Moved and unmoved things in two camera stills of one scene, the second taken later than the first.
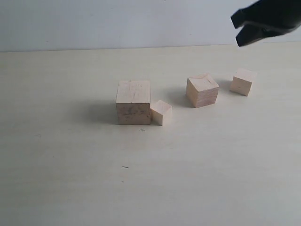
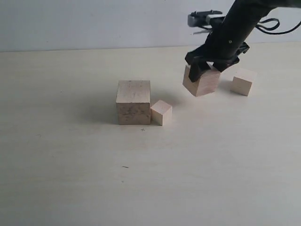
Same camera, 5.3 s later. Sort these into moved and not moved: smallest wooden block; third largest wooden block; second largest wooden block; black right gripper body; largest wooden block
Moved: black right gripper body; second largest wooden block
Not moved: smallest wooden block; largest wooden block; third largest wooden block
